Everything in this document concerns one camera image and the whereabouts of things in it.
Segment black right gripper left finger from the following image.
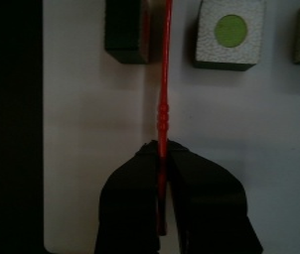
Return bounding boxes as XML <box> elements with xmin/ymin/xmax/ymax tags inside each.
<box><xmin>93</xmin><ymin>139</ymin><xmax>162</xmax><ymax>254</ymax></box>

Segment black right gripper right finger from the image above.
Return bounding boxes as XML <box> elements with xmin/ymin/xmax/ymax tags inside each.
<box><xmin>165</xmin><ymin>139</ymin><xmax>264</xmax><ymax>254</ymax></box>

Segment red plastic toy knife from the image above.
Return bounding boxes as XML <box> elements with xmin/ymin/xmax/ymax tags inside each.
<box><xmin>156</xmin><ymin>0</ymin><xmax>176</xmax><ymax>236</ymax></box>

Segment sushi piece with green centre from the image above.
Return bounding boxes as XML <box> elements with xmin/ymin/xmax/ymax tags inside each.
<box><xmin>195</xmin><ymin>0</ymin><xmax>267</xmax><ymax>71</ymax></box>

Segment dark green sushi roll piece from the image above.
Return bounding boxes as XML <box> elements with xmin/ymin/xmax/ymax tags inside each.
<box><xmin>104</xmin><ymin>0</ymin><xmax>152</xmax><ymax>65</ymax></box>

